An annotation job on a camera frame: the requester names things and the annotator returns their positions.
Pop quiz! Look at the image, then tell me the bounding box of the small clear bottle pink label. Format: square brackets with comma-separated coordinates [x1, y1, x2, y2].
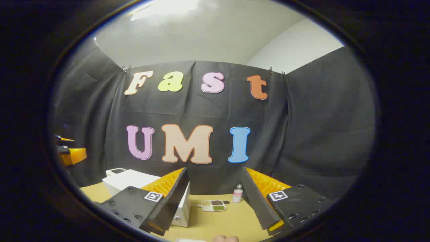
[232, 184, 243, 204]

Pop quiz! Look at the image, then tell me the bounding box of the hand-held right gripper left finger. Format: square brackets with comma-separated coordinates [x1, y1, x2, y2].
[95, 167, 190, 236]

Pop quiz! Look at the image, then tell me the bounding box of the white microwave oven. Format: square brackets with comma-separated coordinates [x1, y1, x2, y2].
[102, 168, 191, 228]

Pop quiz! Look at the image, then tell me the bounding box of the white divided condiment dish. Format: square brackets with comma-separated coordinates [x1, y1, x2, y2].
[197, 200, 227, 212]

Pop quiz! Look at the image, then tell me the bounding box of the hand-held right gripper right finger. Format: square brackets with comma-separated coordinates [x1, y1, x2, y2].
[240, 167, 337, 236]

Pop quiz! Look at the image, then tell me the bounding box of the black backdrop cloth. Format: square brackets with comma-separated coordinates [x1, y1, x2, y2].
[50, 37, 376, 200]

